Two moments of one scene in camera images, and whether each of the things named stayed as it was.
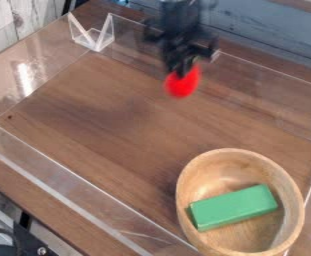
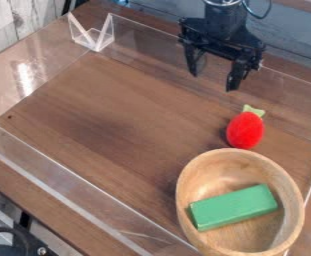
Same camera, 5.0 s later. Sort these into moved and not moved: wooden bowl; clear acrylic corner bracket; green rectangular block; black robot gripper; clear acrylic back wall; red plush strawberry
Moved: red plush strawberry; black robot gripper
Not moved: clear acrylic corner bracket; wooden bowl; clear acrylic back wall; green rectangular block
